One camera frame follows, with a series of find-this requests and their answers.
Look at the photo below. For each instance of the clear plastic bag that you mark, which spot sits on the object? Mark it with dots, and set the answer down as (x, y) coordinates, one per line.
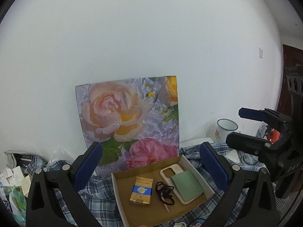
(59, 155)

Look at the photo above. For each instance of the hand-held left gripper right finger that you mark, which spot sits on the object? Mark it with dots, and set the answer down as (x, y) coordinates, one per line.
(214, 165)

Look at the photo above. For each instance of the red item in plastic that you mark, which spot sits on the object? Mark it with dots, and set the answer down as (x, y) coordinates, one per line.
(275, 136)

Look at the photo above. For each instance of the beige phone case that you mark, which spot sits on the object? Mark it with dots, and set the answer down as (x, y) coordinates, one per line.
(176, 191)

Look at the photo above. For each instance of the small white carton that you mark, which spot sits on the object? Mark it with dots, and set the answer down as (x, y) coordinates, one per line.
(25, 186)

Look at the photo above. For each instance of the white wall switch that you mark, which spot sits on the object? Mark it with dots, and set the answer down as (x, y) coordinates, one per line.
(261, 52)

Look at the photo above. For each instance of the white cardboard box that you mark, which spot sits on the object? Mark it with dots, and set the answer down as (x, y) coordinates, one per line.
(151, 214)

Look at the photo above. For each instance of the dark grey bag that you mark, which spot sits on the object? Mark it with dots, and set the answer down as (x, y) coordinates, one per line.
(16, 158)

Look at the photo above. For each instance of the white enamel mug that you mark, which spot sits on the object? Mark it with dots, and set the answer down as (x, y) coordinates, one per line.
(222, 132)

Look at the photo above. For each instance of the blue plaid shirt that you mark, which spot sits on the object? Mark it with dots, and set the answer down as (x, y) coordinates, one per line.
(99, 186)

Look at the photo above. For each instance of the thin pink stick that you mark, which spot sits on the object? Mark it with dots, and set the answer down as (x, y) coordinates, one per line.
(167, 208)

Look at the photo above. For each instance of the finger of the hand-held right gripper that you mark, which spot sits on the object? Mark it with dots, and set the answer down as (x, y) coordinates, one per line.
(253, 114)
(246, 141)

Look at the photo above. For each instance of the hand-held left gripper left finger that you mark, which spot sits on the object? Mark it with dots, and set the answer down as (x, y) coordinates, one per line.
(91, 163)

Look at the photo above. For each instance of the brown wooden door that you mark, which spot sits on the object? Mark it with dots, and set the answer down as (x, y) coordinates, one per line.
(287, 59)

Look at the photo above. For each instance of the floral rose picture board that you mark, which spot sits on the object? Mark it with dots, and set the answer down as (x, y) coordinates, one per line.
(106, 104)

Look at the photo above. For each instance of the gold and blue packet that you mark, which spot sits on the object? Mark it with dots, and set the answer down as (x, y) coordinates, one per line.
(140, 191)

